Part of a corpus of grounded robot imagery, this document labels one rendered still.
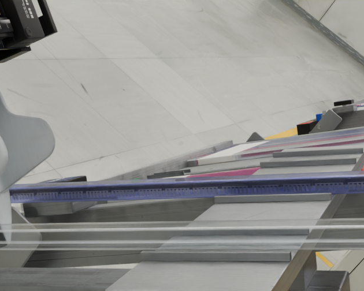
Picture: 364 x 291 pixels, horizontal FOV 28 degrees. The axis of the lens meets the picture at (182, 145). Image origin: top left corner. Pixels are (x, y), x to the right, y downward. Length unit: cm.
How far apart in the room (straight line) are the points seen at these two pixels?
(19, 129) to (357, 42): 925
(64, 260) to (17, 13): 45
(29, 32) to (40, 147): 6
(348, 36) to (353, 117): 752
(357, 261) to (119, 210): 152
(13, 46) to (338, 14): 932
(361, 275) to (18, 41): 190
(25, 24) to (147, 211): 38
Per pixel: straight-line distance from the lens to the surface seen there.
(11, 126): 41
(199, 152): 126
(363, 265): 221
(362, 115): 213
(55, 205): 75
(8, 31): 38
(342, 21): 966
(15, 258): 77
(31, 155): 40
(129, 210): 74
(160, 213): 72
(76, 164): 261
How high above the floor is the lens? 116
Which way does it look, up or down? 20 degrees down
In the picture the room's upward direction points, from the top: 36 degrees clockwise
